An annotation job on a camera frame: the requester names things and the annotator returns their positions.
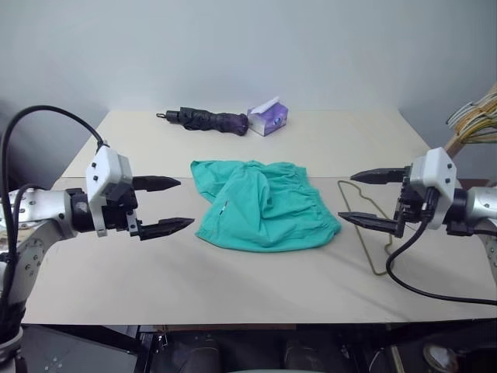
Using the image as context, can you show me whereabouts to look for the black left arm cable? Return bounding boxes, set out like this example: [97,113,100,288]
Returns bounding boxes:
[0,105,110,310]

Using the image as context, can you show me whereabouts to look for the wire hangers on wooden rack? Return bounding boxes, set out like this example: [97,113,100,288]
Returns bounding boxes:
[445,101,497,125]

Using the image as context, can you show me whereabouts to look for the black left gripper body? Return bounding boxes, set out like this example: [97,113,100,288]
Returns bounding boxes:
[101,182,143,237]

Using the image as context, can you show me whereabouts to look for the dark rounded shape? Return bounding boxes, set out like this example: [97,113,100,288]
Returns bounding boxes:
[185,336,236,373]
[284,337,341,373]

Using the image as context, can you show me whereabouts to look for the teal cloth garment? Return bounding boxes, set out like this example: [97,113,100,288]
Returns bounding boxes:
[189,159,343,253]

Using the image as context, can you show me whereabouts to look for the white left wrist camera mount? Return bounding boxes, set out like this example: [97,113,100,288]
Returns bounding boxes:
[84,146,135,239]

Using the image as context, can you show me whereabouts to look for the wooden clothes rack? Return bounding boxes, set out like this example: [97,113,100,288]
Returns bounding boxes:
[444,134,467,160]

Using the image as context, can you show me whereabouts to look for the folded dark purple umbrella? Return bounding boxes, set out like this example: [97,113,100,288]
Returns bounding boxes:
[156,110,250,138]

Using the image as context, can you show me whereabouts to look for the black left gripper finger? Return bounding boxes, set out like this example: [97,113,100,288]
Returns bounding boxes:
[138,218,195,241]
[131,175,182,193]

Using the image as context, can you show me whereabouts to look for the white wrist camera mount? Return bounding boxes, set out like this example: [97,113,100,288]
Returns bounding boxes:
[409,147,461,230]
[84,146,135,239]

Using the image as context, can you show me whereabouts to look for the brown cardboard box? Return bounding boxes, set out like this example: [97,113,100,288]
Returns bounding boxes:
[459,177,491,190]

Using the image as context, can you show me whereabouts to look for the purple tissue box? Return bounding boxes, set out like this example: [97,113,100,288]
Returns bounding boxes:
[247,102,290,138]

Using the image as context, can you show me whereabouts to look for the white tissue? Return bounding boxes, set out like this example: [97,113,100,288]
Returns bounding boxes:
[254,96,281,114]

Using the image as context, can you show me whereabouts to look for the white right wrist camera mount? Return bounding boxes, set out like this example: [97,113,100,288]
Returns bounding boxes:
[409,147,461,230]

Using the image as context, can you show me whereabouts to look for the olive wire hanger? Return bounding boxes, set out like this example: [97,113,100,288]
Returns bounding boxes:
[337,180,397,277]

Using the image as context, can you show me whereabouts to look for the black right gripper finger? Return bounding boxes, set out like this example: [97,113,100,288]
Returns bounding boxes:
[337,211,397,234]
[349,167,407,186]

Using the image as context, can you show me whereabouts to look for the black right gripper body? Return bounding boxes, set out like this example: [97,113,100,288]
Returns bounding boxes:
[394,166,428,236]

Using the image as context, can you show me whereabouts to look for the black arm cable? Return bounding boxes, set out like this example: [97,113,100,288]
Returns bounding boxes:
[385,186,497,306]
[0,105,110,310]

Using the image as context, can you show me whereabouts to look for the white wire hanger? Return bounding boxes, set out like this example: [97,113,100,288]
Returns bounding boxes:
[464,89,497,117]

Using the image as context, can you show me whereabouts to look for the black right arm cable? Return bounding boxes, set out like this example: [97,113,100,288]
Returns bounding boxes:
[385,186,497,306]

